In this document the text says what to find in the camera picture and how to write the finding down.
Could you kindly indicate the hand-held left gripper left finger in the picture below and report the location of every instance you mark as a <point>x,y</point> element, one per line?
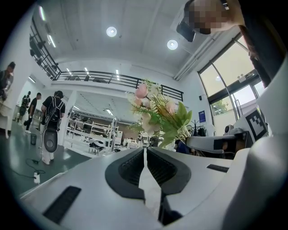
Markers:
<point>90,202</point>

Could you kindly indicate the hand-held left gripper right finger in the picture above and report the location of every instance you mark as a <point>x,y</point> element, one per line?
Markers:
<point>202,179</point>

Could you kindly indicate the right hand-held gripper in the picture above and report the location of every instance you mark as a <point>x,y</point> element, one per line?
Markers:
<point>255,123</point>

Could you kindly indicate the pink artificial flowers bunch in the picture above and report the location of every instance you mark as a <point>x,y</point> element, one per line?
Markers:
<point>157,112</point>

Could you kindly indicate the black coat rack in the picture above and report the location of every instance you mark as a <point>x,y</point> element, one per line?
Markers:
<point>198,129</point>

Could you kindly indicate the white power strip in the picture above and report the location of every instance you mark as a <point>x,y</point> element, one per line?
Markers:
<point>36,178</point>

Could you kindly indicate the white shelving racks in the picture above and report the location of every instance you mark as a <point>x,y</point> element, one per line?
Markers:
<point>99,130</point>

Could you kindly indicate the black waste bin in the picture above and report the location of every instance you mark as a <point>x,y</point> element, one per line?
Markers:
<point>33,139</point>

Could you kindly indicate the black backpack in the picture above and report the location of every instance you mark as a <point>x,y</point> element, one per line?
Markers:
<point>54,112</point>

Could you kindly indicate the round ceiling light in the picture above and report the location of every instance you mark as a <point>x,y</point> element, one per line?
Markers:
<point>111,31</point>
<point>172,44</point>

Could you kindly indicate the black balcony railing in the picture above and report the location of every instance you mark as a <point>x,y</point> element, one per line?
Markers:
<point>108,77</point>

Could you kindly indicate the white table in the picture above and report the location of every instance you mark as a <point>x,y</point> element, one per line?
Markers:
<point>4,116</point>

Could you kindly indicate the person's head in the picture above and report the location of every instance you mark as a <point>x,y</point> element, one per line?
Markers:
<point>209,15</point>

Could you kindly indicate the blue wall poster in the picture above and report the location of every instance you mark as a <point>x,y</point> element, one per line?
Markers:
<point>202,116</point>

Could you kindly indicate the black head-worn camera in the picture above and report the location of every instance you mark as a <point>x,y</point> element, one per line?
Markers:
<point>185,30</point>

